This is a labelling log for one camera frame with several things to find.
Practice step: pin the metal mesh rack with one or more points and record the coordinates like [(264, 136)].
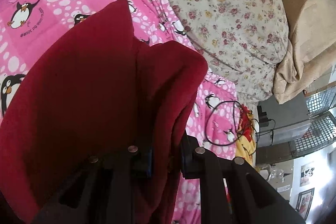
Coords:
[(321, 130)]

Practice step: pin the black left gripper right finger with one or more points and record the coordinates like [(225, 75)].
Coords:
[(231, 190)]

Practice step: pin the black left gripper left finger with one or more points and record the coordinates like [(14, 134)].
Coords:
[(100, 190)]

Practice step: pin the floral cream bed sheet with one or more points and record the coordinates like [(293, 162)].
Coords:
[(242, 40)]

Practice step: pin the framed flower picture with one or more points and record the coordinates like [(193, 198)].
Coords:
[(304, 203)]

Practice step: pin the grey bedside cabinet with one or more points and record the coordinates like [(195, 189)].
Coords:
[(280, 126)]

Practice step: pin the dark red fleece garment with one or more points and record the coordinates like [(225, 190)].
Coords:
[(94, 93)]

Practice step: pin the pink penguin print blanket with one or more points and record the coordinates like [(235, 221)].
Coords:
[(30, 27)]

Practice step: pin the red yellow cartoon cloth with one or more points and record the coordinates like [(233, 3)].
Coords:
[(246, 144)]

